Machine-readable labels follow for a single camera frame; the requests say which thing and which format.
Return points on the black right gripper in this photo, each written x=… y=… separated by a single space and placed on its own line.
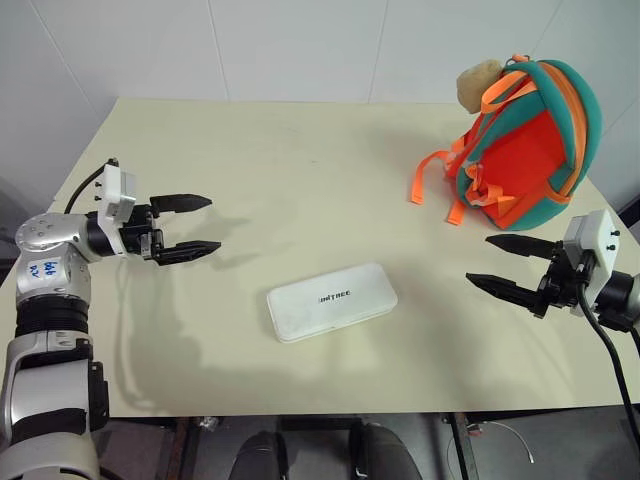
x=557 y=285

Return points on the orange and teal backpack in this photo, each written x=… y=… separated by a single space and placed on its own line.
x=520 y=150

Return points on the black metal table leg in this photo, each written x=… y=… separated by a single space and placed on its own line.
x=460 y=445

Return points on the beige plush lump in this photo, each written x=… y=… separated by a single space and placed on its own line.
x=475 y=85

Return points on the dark rounded shape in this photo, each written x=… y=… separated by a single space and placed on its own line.
x=260 y=457
x=385 y=455

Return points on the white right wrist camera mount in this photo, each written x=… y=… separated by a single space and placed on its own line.
x=600 y=235

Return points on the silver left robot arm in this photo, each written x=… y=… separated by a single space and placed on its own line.
x=45 y=280

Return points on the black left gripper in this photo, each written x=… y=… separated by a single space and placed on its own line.
x=137 y=231

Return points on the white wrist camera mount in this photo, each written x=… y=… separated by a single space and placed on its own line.
x=600 y=235
x=117 y=190

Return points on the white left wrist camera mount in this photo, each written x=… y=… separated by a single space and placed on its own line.
x=117 y=190

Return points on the white rectangular case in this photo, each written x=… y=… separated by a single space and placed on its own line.
x=330 y=305

